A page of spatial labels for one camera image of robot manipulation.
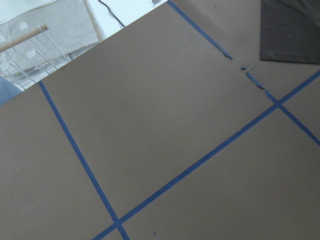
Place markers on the dark brown t-shirt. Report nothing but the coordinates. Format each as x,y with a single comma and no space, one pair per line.
290,31

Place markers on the wooden dowel stick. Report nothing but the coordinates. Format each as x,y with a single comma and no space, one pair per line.
40,29

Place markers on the clear plastic bag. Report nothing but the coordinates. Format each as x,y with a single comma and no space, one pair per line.
72,30

